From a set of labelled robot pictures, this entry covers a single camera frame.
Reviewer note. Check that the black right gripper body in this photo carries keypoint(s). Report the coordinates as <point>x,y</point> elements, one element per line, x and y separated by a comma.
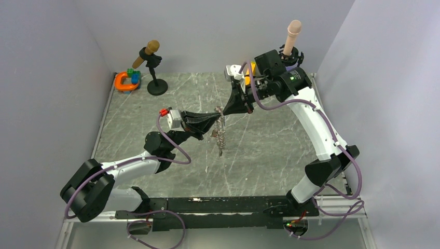
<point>249,97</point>

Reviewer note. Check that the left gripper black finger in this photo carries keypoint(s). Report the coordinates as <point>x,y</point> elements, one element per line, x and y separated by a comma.
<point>186,114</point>
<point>203,123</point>

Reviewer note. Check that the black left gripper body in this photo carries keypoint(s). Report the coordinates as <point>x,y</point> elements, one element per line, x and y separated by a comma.
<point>192,132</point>

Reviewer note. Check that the metal disc with keyrings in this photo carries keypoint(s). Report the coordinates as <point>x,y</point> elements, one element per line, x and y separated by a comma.
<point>219,131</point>

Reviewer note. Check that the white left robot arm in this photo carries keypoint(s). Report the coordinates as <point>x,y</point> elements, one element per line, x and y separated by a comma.
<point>93,188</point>

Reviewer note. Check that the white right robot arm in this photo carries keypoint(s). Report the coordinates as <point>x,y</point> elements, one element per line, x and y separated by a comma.
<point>282,77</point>

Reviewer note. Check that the black left microphone stand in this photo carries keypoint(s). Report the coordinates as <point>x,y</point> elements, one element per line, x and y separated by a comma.
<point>157,86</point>

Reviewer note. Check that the black microphone stand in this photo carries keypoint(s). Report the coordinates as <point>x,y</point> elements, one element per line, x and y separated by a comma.
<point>157,86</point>
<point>295,59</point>

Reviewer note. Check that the yellow toy block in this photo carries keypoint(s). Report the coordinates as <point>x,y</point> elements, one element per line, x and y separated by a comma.
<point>252,67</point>

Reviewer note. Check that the purple cylinder toy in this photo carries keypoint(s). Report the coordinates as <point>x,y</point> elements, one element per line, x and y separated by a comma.
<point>290,68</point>

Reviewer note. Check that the colourful toy block stack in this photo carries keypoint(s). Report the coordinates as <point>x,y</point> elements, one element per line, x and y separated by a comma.
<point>135,76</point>

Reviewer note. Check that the black right microphone stand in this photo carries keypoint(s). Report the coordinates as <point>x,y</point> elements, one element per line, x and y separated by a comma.
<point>295,59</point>

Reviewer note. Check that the brown microphone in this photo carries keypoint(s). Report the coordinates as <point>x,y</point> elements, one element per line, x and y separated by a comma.
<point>148,54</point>

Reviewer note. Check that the beige microphone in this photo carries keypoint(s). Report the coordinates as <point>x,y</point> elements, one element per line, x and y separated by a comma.
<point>293,30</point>

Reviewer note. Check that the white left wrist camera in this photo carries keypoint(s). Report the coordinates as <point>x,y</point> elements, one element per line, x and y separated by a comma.
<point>173,117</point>

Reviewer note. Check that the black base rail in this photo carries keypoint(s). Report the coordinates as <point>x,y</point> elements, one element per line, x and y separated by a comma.
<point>270,212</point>

